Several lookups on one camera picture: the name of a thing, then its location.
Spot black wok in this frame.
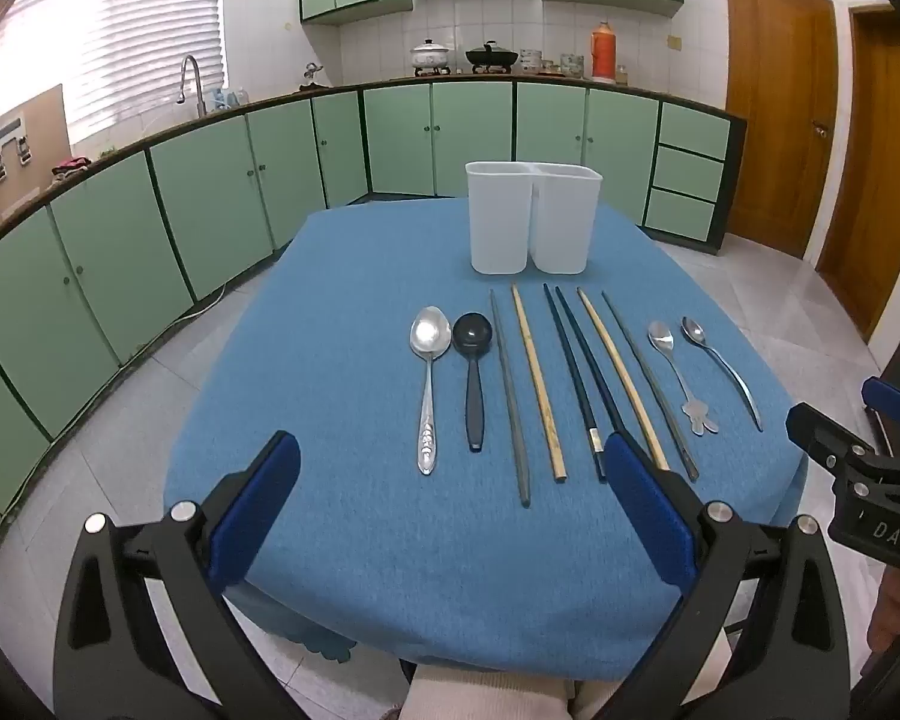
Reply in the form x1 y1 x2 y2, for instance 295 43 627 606
465 41 520 68

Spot green base cabinets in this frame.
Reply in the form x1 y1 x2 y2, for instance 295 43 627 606
0 79 747 582

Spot small spoon with bear handle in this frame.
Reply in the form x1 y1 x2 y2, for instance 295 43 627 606
647 321 719 437

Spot wooden chopstick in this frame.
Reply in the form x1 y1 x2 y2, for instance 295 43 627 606
577 287 670 472
511 283 569 482

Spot green drawer unit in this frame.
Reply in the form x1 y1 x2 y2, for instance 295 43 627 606
641 99 747 252

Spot white two-compartment utensil holder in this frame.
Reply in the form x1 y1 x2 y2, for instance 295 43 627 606
465 160 605 276

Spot dark blue chopstick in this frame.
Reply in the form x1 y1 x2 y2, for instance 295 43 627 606
556 286 626 437
543 283 607 482

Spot small spoon with curved handle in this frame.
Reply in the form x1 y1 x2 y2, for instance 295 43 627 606
680 316 764 433

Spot white window blinds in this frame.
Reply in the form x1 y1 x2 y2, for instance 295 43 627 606
0 0 226 158

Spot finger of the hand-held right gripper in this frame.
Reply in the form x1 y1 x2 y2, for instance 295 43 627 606
861 377 900 428
786 403 878 475

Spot person's right hand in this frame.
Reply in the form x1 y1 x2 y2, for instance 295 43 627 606
868 566 900 653

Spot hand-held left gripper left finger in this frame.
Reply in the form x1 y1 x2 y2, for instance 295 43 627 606
52 431 305 720

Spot metal kitchen faucet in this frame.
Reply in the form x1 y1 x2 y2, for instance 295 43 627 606
178 54 207 119

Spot blue tablecloth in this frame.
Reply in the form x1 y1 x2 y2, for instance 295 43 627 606
163 199 809 683

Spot large silver spoon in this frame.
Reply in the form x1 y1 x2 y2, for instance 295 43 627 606
409 306 452 476

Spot white cooking pot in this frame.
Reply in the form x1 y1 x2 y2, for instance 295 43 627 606
410 37 452 70

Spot wooden door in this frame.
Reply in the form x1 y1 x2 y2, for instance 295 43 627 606
816 4 900 342
722 0 841 260

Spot cardboard box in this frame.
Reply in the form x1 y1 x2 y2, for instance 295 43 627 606
0 84 72 222

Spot grey chopstick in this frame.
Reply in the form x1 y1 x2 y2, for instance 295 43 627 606
601 291 700 482
490 289 532 508

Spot orange thermos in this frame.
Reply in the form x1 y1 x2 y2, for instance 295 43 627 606
591 21 618 85

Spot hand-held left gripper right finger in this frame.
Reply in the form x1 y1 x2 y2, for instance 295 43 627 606
592 431 852 720

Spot black plastic spoon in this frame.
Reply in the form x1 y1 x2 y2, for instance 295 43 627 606
452 313 494 454

